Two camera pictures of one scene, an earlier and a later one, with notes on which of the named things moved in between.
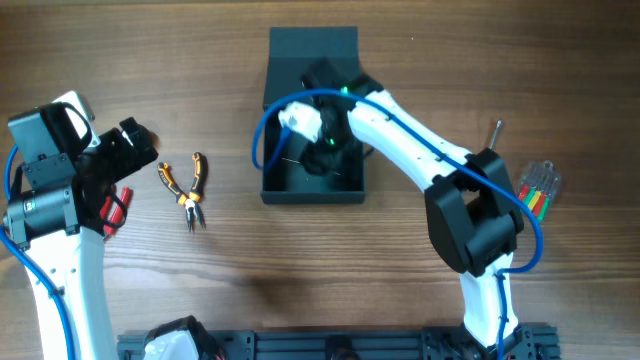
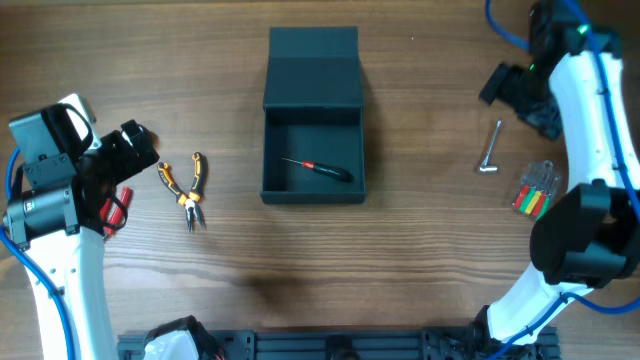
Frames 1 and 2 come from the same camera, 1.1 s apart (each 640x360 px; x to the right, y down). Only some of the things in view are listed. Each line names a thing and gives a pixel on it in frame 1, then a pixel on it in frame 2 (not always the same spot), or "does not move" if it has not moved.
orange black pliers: (188, 200) does not move
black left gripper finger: (137, 137) does not move
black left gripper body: (126, 147) does not move
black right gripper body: (326, 138) to (513, 88)
